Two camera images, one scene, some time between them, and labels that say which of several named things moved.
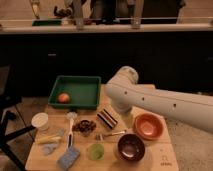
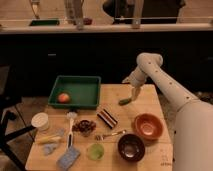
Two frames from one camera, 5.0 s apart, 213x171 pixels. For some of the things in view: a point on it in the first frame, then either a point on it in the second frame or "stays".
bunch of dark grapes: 84,127 stays
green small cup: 95,152 stays
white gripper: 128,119 -> 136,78
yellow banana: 47,138 stays
